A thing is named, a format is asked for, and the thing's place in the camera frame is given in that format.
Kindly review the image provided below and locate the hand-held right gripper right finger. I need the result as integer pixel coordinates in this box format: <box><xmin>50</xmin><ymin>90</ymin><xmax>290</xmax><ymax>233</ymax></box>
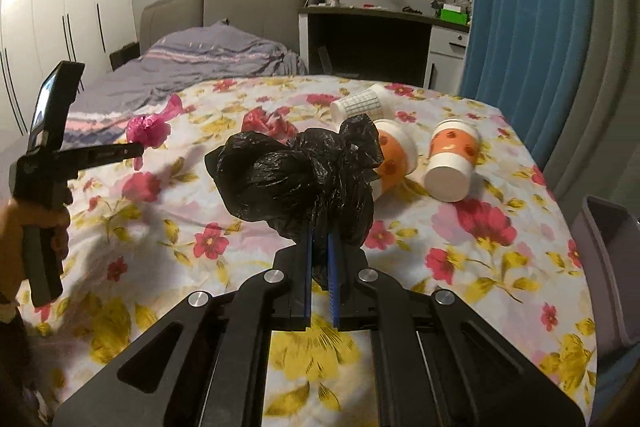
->
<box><xmin>325</xmin><ymin>227</ymin><xmax>586</xmax><ymax>427</ymax></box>

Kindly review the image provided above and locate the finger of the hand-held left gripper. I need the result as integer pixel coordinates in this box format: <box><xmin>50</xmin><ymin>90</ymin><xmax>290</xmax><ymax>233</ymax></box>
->
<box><xmin>60</xmin><ymin>142</ymin><xmax>146</xmax><ymax>168</ymax></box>

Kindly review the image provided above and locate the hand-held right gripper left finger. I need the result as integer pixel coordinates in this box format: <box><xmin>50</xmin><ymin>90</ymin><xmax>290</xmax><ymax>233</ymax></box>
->
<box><xmin>52</xmin><ymin>217</ymin><xmax>321</xmax><ymax>427</ymax></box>

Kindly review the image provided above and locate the pink plastic bag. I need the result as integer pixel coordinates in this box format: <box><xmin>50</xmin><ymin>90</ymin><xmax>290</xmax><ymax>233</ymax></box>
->
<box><xmin>126</xmin><ymin>94</ymin><xmax>183</xmax><ymax>170</ymax></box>

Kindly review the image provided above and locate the large black plastic bag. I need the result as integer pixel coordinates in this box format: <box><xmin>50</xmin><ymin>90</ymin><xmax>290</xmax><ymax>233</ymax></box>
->
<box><xmin>205</xmin><ymin>114</ymin><xmax>385</xmax><ymax>248</ymax></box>

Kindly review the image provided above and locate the orange dotted paper cup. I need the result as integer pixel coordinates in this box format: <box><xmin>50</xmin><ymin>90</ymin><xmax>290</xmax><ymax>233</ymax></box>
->
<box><xmin>422</xmin><ymin>119</ymin><xmax>481</xmax><ymax>202</ymax></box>
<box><xmin>372</xmin><ymin>119</ymin><xmax>418</xmax><ymax>202</ymax></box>

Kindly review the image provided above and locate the red plastic bag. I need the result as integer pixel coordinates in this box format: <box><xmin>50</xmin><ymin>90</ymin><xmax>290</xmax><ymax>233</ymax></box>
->
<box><xmin>241</xmin><ymin>106</ymin><xmax>301</xmax><ymax>142</ymax></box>

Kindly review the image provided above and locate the white checked paper cup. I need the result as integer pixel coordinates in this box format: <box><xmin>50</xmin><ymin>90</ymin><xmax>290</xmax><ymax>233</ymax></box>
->
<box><xmin>330</xmin><ymin>84</ymin><xmax>398</xmax><ymax>122</ymax></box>

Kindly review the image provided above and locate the grey plastic bin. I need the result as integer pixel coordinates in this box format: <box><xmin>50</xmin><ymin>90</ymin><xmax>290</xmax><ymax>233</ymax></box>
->
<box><xmin>581</xmin><ymin>195</ymin><xmax>640</xmax><ymax>360</ymax></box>

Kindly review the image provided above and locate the person's left hand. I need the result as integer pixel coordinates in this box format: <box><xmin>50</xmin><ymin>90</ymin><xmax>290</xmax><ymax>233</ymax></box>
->
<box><xmin>0</xmin><ymin>196</ymin><xmax>72</xmax><ymax>268</ymax></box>

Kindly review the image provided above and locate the dark bedside stand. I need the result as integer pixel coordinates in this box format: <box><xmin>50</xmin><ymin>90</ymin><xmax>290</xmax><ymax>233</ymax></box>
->
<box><xmin>109</xmin><ymin>41</ymin><xmax>143</xmax><ymax>70</ymax></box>

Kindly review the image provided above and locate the floral tablecloth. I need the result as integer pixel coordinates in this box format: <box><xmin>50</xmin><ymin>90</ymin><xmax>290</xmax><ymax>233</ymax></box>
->
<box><xmin>15</xmin><ymin>76</ymin><xmax>601</xmax><ymax>427</ymax></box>

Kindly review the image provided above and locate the bed with grey bedding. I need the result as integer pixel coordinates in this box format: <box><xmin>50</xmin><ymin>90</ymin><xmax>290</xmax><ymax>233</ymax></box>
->
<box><xmin>0</xmin><ymin>19</ymin><xmax>308</xmax><ymax>152</ymax></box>

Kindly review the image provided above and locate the white wardrobe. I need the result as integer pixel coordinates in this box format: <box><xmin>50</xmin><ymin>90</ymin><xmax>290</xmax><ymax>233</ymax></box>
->
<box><xmin>0</xmin><ymin>0</ymin><xmax>138</xmax><ymax>142</ymax></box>

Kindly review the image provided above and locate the grey padded bed headboard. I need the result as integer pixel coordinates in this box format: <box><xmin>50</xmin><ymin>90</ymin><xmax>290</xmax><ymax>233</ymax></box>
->
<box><xmin>140</xmin><ymin>0</ymin><xmax>321</xmax><ymax>58</ymax></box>

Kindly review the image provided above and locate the white drawer cabinet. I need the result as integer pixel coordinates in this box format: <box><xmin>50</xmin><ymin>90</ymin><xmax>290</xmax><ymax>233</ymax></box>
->
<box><xmin>425</xmin><ymin>24</ymin><xmax>471</xmax><ymax>90</ymax></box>

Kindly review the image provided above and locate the dark topped desk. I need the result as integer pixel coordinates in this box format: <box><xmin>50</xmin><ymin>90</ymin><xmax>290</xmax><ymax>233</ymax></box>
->
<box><xmin>299</xmin><ymin>4</ymin><xmax>471</xmax><ymax>88</ymax></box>

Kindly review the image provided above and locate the green box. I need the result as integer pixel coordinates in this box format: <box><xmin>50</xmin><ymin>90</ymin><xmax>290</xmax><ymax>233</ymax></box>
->
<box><xmin>440</xmin><ymin>5</ymin><xmax>471</xmax><ymax>26</ymax></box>

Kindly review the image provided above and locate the grey curtain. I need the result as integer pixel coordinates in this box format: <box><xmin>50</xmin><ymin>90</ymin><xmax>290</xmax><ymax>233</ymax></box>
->
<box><xmin>542</xmin><ymin>0</ymin><xmax>640</xmax><ymax>228</ymax></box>

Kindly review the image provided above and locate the narrow blue curtain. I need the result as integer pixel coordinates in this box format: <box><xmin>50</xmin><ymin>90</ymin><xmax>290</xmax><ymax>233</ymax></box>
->
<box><xmin>459</xmin><ymin>0</ymin><xmax>596</xmax><ymax>178</ymax></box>

